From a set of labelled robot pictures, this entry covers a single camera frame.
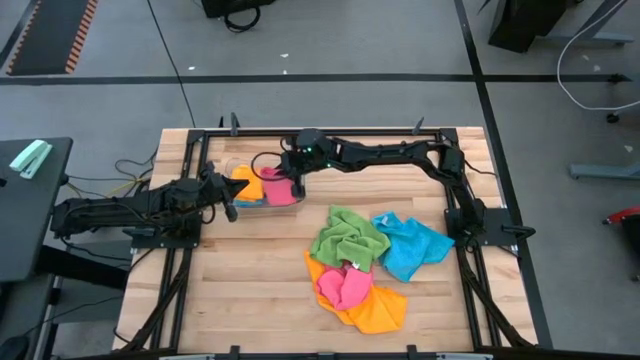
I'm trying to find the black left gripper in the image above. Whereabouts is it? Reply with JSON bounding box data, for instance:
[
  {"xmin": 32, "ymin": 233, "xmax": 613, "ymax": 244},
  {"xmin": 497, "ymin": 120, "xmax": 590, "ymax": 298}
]
[{"xmin": 199, "ymin": 159, "xmax": 250, "ymax": 224}]

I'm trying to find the red cart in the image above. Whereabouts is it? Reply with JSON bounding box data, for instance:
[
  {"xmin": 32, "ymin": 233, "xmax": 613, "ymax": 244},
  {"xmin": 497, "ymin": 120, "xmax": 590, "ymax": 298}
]
[{"xmin": 602, "ymin": 204, "xmax": 640, "ymax": 281}]

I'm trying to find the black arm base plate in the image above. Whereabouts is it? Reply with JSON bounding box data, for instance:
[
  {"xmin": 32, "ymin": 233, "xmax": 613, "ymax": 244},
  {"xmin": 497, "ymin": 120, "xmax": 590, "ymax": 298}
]
[
  {"xmin": 446, "ymin": 207, "xmax": 536, "ymax": 247},
  {"xmin": 122, "ymin": 208, "xmax": 204, "ymax": 250}
]

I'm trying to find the clear plastic bin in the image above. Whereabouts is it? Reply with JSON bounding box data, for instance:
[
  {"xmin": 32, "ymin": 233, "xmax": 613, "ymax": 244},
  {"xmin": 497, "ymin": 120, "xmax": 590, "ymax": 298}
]
[{"xmin": 222, "ymin": 155, "xmax": 307, "ymax": 214}]

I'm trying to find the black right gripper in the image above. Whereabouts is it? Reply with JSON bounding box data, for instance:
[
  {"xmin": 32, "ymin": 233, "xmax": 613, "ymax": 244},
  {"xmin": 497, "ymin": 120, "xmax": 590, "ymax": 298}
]
[{"xmin": 273, "ymin": 128, "xmax": 334, "ymax": 199}]

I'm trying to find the black metal crossbar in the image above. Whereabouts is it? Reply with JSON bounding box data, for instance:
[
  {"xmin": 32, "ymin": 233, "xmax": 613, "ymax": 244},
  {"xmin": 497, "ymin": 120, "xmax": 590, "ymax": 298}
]
[{"xmin": 38, "ymin": 243, "xmax": 130, "ymax": 291}]

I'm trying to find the grey desk leg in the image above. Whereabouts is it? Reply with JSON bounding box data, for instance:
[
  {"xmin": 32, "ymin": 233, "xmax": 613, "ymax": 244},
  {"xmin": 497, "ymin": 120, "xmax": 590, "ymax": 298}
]
[
  {"xmin": 569, "ymin": 163, "xmax": 640, "ymax": 181},
  {"xmin": 547, "ymin": 0, "xmax": 639, "ymax": 49}
]

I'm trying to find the white floor cable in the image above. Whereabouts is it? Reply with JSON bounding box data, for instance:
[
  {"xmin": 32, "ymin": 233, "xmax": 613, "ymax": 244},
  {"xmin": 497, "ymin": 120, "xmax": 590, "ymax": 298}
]
[{"xmin": 555, "ymin": 0, "xmax": 640, "ymax": 114}]

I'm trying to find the pink microfiber towel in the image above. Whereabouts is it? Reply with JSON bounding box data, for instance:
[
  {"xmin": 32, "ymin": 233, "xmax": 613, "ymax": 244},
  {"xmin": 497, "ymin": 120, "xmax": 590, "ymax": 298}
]
[
  {"xmin": 259, "ymin": 167, "xmax": 299, "ymax": 207},
  {"xmin": 316, "ymin": 263, "xmax": 375, "ymax": 311}
]

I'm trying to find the black orange-striped floor mat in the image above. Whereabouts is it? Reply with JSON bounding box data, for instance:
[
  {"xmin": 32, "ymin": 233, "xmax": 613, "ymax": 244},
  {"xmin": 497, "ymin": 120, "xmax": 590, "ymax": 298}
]
[{"xmin": 0, "ymin": 0, "xmax": 100, "ymax": 77}]

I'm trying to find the black equipment box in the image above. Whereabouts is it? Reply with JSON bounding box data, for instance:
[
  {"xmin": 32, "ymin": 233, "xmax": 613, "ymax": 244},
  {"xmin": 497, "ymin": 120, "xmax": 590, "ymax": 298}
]
[{"xmin": 201, "ymin": 0, "xmax": 277, "ymax": 20}]

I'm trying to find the green microfiber towel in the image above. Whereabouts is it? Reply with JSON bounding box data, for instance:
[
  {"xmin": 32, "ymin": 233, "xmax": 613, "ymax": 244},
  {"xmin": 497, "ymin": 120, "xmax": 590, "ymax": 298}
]
[{"xmin": 309, "ymin": 204, "xmax": 392, "ymax": 274}]

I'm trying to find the orange microfiber towel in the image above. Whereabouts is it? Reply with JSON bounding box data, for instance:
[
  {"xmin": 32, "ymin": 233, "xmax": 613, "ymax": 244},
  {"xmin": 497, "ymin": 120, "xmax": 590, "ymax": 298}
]
[
  {"xmin": 303, "ymin": 249, "xmax": 409, "ymax": 335},
  {"xmin": 230, "ymin": 164, "xmax": 265, "ymax": 203}
]

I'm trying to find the orange wire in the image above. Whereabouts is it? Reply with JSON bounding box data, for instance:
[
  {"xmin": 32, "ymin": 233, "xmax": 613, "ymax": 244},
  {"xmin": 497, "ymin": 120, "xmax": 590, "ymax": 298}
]
[{"xmin": 66, "ymin": 172, "xmax": 151, "ymax": 201}]

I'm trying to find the black cabinet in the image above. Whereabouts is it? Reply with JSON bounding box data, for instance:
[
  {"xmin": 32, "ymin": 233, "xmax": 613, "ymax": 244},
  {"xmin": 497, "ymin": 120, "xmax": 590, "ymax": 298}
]
[{"xmin": 487, "ymin": 0, "xmax": 571, "ymax": 55}]

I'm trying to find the black side table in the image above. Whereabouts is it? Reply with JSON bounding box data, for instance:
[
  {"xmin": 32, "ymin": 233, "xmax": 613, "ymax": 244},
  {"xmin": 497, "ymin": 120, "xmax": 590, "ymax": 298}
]
[{"xmin": 0, "ymin": 137, "xmax": 75, "ymax": 284}]

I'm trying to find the coiled black cable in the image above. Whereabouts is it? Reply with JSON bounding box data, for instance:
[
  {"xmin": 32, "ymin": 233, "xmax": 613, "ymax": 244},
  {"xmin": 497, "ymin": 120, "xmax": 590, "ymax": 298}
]
[{"xmin": 223, "ymin": 4, "xmax": 262, "ymax": 34}]

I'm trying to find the thin black floor cable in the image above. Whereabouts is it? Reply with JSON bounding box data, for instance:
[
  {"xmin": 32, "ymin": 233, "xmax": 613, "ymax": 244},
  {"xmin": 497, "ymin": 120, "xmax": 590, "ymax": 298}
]
[{"xmin": 146, "ymin": 0, "xmax": 197, "ymax": 129}]

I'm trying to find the mint green stapler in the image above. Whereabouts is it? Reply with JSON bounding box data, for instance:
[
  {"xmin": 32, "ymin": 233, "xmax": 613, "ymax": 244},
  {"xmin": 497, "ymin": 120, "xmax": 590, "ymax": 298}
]
[{"xmin": 8, "ymin": 139, "xmax": 54, "ymax": 180}]

